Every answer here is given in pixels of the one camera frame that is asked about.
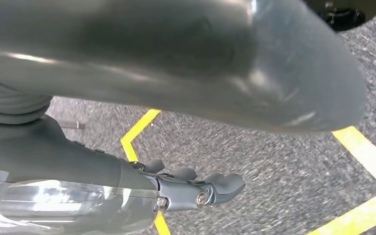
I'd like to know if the dark round object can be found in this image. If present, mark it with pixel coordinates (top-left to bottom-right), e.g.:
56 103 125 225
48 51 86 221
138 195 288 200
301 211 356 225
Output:
301 0 376 34

